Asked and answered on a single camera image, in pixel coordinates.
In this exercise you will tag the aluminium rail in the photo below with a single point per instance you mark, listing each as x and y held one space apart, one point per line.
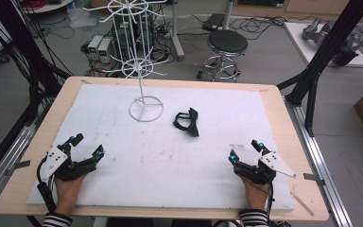
9 151
321 164

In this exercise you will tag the white pole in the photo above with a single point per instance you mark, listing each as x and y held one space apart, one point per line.
228 14

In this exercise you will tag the white foam board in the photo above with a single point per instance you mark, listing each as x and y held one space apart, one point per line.
170 167

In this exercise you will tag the white bench power supply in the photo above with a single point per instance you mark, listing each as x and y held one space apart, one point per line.
104 50
94 47

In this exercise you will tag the thin wooden stick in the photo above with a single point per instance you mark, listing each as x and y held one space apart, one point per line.
302 204

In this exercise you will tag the round white table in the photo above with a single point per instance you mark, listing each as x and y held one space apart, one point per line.
48 5

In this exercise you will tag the grey metal bracket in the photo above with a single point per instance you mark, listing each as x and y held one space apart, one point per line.
313 178
18 166

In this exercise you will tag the person's right hand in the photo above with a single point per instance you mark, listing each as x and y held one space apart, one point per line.
256 194

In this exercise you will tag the computer tower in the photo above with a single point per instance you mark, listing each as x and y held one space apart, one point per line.
148 34

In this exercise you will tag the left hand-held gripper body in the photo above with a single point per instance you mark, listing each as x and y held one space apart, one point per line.
54 160

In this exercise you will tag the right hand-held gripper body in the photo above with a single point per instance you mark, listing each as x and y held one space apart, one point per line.
275 164

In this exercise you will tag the white floor board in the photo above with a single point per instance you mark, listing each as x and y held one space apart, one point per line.
299 41

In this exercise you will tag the black metal frame stand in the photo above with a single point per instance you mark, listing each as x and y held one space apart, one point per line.
324 53
19 47

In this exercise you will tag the black round stool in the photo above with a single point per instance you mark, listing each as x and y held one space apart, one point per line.
227 42

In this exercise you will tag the person's left hand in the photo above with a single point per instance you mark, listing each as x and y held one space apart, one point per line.
66 192

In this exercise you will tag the black flat box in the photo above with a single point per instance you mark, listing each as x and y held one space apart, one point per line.
213 22

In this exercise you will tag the grey table leg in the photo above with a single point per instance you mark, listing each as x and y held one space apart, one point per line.
177 34

